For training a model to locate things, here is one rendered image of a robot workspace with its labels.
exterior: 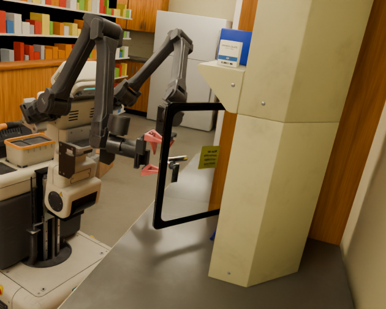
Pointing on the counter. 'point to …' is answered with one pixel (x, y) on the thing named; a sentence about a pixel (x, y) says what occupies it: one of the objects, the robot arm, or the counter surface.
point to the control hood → (224, 83)
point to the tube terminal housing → (284, 133)
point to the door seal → (166, 164)
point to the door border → (163, 157)
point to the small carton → (229, 53)
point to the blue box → (241, 36)
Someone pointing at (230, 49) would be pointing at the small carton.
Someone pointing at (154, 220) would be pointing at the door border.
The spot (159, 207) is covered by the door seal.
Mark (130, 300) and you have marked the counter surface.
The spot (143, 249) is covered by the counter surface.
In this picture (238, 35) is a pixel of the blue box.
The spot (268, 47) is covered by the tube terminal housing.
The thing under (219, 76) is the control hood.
